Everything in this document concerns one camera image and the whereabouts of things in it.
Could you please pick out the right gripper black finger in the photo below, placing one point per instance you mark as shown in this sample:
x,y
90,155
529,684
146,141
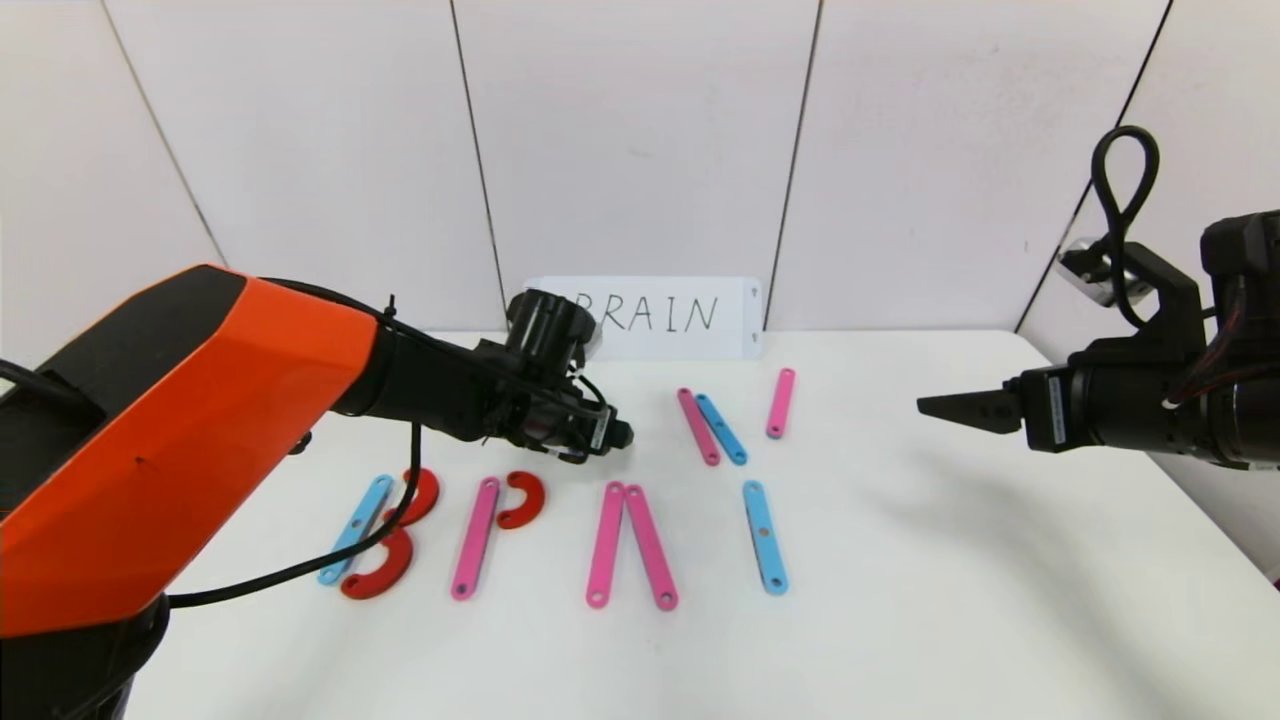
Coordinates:
x,y
1004,389
988,413

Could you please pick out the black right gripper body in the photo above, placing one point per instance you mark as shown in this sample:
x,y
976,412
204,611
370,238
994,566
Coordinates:
x,y
1048,409

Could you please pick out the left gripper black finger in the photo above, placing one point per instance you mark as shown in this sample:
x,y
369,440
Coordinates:
x,y
621,435

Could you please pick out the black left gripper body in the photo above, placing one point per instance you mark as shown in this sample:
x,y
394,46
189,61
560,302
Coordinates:
x,y
597,433

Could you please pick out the pink bar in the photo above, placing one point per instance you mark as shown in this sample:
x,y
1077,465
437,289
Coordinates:
x,y
650,545
781,404
698,427
606,545
475,540

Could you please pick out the small red curved piece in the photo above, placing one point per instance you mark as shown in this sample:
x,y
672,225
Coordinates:
x,y
535,495

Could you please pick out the light blue bar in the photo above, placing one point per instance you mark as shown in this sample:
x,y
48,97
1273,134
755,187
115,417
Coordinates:
x,y
765,538
722,430
350,535

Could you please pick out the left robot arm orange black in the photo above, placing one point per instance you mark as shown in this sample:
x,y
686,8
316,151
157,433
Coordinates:
x,y
200,430

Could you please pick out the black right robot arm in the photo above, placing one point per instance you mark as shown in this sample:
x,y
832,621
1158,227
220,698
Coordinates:
x,y
1245,415

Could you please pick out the white BRAIN word card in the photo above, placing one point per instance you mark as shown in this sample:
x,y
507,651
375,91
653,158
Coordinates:
x,y
680,343

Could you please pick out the large red curved piece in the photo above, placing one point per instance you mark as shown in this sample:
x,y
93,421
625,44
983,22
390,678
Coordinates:
x,y
398,565
428,495

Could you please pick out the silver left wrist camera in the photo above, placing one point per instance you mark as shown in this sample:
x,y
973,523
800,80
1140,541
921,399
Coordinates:
x,y
592,338

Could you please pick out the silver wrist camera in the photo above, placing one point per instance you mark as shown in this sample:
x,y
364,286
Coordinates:
x,y
1085,262
592,338

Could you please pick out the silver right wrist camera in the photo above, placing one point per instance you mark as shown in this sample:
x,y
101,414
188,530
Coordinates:
x,y
1085,262

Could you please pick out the black right camera bracket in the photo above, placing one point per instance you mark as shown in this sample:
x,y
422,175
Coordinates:
x,y
1170,295

